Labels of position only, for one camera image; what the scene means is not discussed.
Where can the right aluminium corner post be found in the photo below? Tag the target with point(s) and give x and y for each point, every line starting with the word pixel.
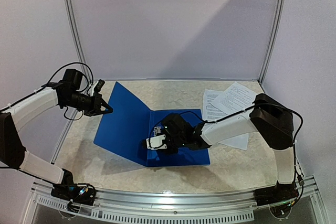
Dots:
pixel 272 40

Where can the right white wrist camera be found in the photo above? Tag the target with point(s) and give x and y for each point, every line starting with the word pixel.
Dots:
pixel 155 143

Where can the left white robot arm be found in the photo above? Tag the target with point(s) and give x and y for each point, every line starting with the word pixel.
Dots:
pixel 64 94

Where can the aluminium corner post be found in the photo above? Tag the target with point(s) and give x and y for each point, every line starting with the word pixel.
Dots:
pixel 272 40
pixel 74 31

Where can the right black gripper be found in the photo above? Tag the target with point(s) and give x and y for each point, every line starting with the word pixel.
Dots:
pixel 167 146

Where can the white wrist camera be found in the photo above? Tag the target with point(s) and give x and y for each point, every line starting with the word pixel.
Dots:
pixel 95 87
pixel 155 143

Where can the aluminium front rail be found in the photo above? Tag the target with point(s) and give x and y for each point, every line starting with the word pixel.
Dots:
pixel 226 201

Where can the printed paper sheet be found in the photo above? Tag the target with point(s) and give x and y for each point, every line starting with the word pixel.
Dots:
pixel 210 112
pixel 235 98

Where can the blue file folder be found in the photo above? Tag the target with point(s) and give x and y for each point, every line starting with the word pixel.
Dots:
pixel 122 131

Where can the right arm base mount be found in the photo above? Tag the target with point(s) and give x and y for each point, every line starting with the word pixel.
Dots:
pixel 279 193

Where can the left aluminium corner post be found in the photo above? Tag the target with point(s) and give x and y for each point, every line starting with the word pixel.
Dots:
pixel 74 31

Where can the bottom white paper sheet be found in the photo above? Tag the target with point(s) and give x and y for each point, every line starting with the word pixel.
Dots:
pixel 239 142

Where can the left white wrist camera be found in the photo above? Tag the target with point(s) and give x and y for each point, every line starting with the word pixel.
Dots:
pixel 95 87

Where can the perforated white cable tray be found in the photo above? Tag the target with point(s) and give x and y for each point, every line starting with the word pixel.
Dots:
pixel 55 211

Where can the folder metal clip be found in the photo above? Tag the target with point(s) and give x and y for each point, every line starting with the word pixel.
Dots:
pixel 157 131

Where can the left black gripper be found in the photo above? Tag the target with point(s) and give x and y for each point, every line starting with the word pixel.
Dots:
pixel 95 109

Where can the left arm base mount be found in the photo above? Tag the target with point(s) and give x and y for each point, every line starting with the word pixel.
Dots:
pixel 82 193

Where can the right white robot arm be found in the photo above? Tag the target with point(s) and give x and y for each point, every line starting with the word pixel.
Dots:
pixel 273 121

